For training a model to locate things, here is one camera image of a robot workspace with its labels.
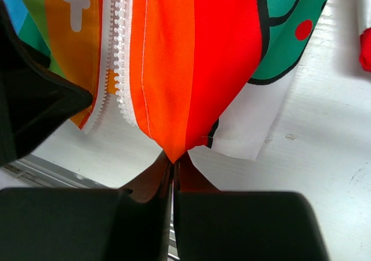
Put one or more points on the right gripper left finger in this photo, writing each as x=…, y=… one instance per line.
x=87, y=223

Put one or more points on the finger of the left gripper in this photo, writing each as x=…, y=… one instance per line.
x=34, y=100

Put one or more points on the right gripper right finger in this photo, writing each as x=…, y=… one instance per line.
x=211, y=224

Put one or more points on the red rainbow kids jacket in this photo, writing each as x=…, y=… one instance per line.
x=187, y=73

